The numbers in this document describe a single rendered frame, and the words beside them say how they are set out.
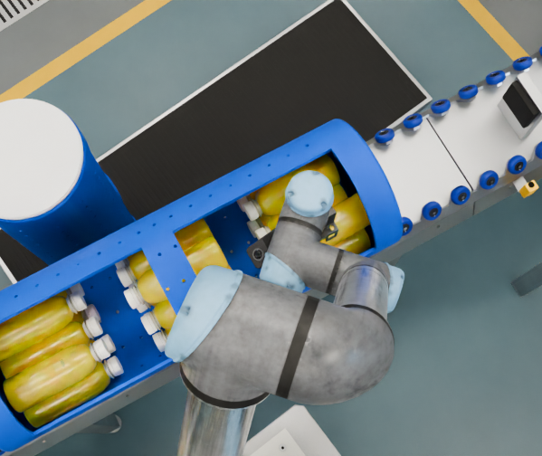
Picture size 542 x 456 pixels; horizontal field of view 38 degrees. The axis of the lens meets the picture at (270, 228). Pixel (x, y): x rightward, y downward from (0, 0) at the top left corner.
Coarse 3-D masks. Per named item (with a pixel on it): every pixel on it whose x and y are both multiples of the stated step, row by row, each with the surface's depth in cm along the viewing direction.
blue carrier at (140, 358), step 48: (288, 144) 156; (336, 144) 150; (192, 192) 155; (240, 192) 148; (384, 192) 148; (144, 240) 145; (240, 240) 171; (384, 240) 153; (48, 288) 143; (96, 288) 166; (144, 336) 166; (0, 384) 162; (0, 432) 140
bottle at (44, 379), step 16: (64, 352) 149; (80, 352) 148; (96, 352) 150; (32, 368) 148; (48, 368) 147; (64, 368) 147; (80, 368) 148; (16, 384) 146; (32, 384) 146; (48, 384) 147; (64, 384) 148; (16, 400) 146; (32, 400) 147
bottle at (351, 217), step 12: (336, 204) 157; (348, 204) 156; (360, 204) 155; (336, 216) 155; (348, 216) 155; (360, 216) 155; (348, 228) 155; (360, 228) 157; (324, 240) 154; (336, 240) 155
